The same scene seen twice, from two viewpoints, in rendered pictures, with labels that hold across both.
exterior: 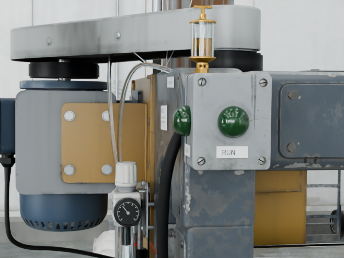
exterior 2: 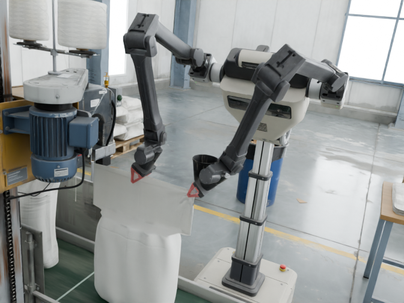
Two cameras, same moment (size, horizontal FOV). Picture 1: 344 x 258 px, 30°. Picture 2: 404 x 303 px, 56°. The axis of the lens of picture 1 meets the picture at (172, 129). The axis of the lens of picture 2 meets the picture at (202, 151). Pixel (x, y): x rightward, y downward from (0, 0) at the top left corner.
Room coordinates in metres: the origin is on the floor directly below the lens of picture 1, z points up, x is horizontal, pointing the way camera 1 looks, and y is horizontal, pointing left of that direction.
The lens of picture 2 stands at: (1.87, 1.28, 1.64)
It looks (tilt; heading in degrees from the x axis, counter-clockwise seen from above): 18 degrees down; 213
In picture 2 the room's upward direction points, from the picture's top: 6 degrees clockwise
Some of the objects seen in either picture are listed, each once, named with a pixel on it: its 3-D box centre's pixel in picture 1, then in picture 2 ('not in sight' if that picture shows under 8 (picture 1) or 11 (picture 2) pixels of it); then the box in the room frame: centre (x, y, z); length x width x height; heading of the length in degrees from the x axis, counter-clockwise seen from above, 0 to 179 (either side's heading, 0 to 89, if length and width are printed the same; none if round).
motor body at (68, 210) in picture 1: (64, 153); (54, 143); (1.10, 0.19, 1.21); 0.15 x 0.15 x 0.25
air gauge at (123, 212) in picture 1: (127, 212); not in sight; (0.83, 0.06, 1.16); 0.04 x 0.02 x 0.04; 99
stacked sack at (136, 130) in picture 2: not in sight; (128, 130); (-1.75, -2.27, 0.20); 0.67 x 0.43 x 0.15; 9
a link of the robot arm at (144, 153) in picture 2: not in sight; (149, 146); (0.79, 0.35, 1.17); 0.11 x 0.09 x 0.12; 9
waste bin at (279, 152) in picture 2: not in sight; (260, 169); (-1.50, -0.16, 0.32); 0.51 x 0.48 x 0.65; 9
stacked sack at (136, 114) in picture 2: not in sight; (127, 113); (-1.74, -2.28, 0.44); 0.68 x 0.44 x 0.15; 9
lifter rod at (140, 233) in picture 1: (140, 229); not in sight; (0.91, 0.04, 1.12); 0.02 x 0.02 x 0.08
